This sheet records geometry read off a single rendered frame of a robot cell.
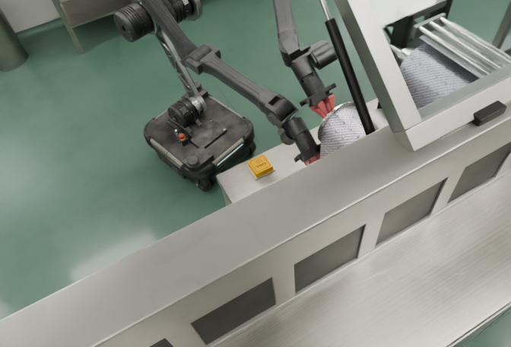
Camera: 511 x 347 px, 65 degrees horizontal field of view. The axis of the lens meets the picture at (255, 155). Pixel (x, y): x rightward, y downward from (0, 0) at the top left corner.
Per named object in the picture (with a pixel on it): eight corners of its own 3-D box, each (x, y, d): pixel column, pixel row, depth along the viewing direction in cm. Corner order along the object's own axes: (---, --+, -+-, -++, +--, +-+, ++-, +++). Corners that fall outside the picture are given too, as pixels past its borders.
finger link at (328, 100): (317, 130, 119) (302, 103, 118) (337, 119, 120) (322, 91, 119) (326, 128, 112) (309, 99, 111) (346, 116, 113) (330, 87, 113)
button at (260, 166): (264, 157, 152) (263, 153, 150) (273, 170, 148) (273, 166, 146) (248, 165, 150) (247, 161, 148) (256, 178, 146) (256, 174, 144)
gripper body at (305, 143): (296, 164, 126) (284, 144, 127) (322, 151, 128) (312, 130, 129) (300, 159, 120) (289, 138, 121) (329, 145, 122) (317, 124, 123)
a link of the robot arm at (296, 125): (287, 118, 122) (302, 111, 124) (280, 125, 129) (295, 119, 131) (297, 138, 121) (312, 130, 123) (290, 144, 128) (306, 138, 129)
